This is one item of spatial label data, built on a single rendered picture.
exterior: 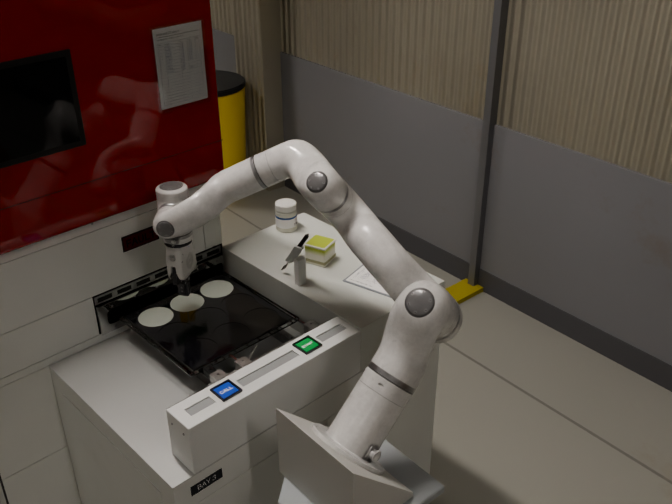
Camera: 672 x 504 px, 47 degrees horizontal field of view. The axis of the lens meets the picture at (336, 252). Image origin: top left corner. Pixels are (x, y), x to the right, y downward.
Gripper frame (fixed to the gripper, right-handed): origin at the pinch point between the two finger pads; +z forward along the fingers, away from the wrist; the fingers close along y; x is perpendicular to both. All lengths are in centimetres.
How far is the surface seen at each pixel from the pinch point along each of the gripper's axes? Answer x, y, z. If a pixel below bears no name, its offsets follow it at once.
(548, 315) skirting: -113, 153, 92
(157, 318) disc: 7.9, -3.1, 9.3
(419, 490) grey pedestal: -73, -43, 19
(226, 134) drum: 82, 248, 48
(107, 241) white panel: 20.6, -1.5, -13.6
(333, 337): -45.6, -9.3, 4.0
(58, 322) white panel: 30.8, -16.4, 5.1
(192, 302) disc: 1.3, 6.9, 9.3
